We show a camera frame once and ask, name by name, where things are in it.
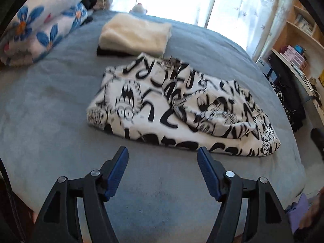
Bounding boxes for black folded garment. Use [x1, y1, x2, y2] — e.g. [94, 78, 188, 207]
[96, 45, 132, 57]

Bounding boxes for purple cloth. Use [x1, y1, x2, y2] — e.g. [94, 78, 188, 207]
[286, 194, 312, 233]

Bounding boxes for black and white printed hoodie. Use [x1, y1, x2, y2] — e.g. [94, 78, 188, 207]
[86, 53, 281, 157]

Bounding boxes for bright window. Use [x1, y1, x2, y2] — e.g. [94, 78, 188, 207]
[109, 0, 243, 28]

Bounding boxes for cream fleece folded garment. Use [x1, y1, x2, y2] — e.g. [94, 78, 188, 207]
[98, 13, 173, 57]

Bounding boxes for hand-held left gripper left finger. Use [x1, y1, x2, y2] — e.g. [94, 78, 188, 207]
[30, 146, 129, 243]

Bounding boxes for wooden shelf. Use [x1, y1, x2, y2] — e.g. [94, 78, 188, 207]
[272, 4, 324, 81]

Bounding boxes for white desk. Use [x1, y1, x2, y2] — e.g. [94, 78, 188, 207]
[271, 48, 322, 129]

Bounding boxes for black patterned hanging clothes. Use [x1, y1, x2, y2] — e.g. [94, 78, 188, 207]
[268, 56, 307, 132]

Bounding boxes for white leaf-print curtain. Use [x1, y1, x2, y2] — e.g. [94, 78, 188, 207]
[238, 0, 291, 61]

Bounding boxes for person's right forearm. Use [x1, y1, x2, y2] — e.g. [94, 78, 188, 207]
[299, 187, 324, 233]

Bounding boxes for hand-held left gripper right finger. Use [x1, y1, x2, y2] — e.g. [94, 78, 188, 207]
[197, 147, 295, 243]

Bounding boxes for blue floral folded quilt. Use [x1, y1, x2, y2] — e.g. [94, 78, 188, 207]
[0, 0, 92, 67]

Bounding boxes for blue-grey bed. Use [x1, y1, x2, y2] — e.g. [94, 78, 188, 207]
[0, 10, 308, 243]

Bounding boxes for stack of pink boxes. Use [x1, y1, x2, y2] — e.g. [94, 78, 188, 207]
[283, 46, 307, 67]

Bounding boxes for white plush toy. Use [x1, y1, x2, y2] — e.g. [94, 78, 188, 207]
[130, 3, 148, 14]

